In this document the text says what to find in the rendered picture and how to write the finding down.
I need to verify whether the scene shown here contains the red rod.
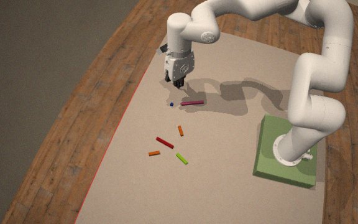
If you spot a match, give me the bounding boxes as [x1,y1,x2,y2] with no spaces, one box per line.
[156,137,174,149]

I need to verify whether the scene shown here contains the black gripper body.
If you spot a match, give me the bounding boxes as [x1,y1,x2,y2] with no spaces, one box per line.
[164,48,195,82]

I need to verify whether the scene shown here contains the lime green rod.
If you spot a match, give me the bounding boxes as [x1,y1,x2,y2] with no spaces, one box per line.
[176,153,188,165]

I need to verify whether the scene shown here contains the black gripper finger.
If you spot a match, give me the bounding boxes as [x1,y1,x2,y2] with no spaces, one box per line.
[165,71,180,88]
[179,76,186,86]

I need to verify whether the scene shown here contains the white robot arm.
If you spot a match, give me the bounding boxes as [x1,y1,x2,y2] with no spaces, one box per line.
[156,0,354,167]

